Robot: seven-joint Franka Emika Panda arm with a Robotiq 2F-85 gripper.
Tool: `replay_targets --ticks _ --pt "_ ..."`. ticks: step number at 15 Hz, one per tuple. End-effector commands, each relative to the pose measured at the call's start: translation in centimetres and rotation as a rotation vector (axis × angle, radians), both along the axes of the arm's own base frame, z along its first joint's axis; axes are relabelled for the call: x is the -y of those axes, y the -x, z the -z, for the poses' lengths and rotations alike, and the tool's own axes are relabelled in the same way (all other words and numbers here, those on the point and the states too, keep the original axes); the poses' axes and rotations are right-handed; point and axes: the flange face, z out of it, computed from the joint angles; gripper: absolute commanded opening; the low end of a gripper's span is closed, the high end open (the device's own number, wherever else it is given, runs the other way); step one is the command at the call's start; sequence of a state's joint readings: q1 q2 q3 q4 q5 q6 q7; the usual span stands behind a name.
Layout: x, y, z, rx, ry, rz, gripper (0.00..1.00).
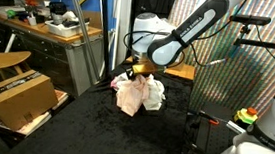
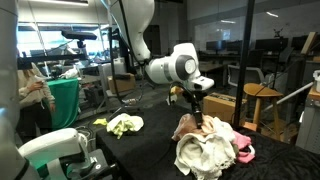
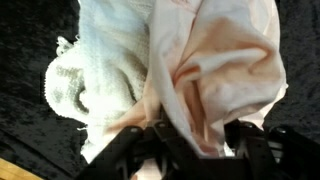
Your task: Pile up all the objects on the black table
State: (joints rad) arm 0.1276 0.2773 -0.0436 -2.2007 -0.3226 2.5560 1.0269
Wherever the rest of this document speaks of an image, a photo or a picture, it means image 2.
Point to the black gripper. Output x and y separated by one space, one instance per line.
196 105

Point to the peach cloth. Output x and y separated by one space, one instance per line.
188 125

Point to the pink cloth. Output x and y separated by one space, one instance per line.
243 145

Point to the light green cloth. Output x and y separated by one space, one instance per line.
123 125

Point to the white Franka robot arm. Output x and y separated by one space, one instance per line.
166 68

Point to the cardboard box with black tape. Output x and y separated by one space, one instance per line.
220 105

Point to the yellowish wrist attachment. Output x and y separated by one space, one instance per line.
176 90

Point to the wooden desk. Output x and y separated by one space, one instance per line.
210 66

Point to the grey office chair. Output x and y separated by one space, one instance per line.
246 75

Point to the black metal pole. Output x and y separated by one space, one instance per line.
243 66

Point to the wooden stool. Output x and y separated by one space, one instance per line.
263 90

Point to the black computer monitor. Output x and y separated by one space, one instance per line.
216 45
271 44
305 41

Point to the plain cardboard box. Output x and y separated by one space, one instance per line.
123 85

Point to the black velvet tablecloth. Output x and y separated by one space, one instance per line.
283 160

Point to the silver metal pole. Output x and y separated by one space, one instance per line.
290 95

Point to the small yellow cloth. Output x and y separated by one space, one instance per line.
100 121

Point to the wooden top workbench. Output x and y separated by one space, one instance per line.
310 123

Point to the tan wooden panel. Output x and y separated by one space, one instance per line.
308 42

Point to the green table cover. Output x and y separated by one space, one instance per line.
65 100

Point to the white crumpled bag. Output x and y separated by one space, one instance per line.
70 72

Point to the person in beige sweater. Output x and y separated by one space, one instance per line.
31 96

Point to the black stereo camera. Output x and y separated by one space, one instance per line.
80 35

